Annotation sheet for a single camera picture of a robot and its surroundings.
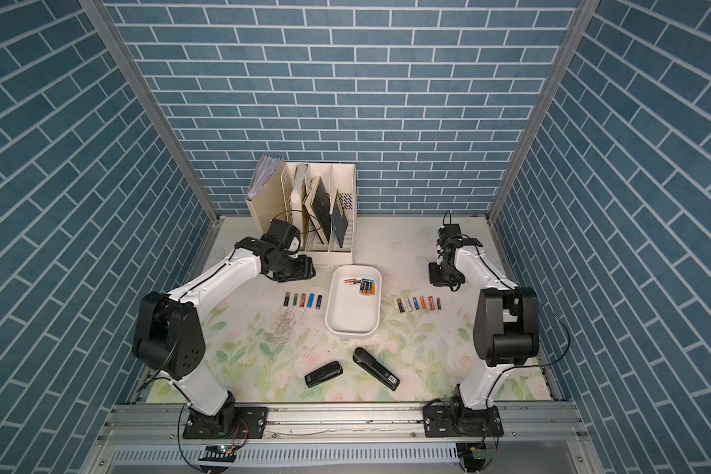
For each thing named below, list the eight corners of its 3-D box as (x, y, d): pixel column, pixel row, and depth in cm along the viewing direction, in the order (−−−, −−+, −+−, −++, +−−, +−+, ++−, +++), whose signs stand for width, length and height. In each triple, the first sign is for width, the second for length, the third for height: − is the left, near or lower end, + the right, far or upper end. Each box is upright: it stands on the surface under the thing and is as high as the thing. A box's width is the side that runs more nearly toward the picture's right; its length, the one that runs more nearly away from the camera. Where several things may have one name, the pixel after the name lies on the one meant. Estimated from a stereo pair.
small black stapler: (309, 389, 81) (306, 385, 78) (306, 379, 83) (303, 374, 80) (343, 373, 84) (343, 369, 81) (340, 363, 86) (339, 359, 82)
